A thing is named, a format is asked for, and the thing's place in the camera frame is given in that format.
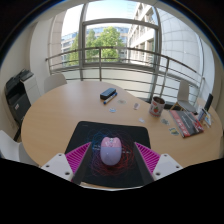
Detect black mouse pad red print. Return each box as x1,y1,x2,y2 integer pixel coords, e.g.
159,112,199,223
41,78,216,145
64,120,152,190

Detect strawberry print mug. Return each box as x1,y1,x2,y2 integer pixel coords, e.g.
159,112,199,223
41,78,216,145
148,96,166,118

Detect red cover magazine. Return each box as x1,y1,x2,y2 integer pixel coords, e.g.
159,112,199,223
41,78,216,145
168,109,205,139

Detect black cylindrical speaker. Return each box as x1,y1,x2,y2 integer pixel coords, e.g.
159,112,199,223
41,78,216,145
203,93,214,113

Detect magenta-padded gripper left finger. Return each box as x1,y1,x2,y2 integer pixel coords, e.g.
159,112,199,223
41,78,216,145
40,142,93,186

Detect black whiteboard eraser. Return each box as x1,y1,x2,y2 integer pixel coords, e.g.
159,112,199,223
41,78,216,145
99,87,117,100

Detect lilac and pink computer mouse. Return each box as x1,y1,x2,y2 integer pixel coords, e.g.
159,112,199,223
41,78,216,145
99,136,123,167

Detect blue marker pen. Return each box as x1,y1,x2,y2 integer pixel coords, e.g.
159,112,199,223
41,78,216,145
102,92,118,105

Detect green tree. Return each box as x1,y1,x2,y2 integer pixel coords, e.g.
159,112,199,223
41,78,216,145
68,26,126,64

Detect metal balcony railing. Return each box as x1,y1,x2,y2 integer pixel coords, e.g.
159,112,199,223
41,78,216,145
44,45,206,104

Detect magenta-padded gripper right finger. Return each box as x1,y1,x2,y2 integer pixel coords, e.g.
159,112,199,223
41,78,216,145
133,142,184,186

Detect white chair wooden legs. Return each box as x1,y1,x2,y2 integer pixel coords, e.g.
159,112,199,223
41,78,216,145
0,129,39,167

